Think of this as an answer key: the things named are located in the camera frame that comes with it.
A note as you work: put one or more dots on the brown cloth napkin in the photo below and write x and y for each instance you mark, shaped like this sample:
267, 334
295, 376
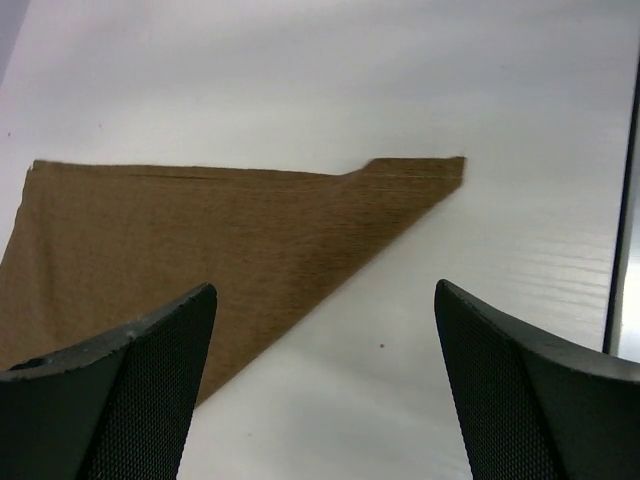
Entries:
95, 246

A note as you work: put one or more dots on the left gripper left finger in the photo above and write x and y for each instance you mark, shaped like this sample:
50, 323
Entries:
116, 406

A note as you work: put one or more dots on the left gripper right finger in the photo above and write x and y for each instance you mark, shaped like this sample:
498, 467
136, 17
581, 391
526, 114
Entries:
530, 404

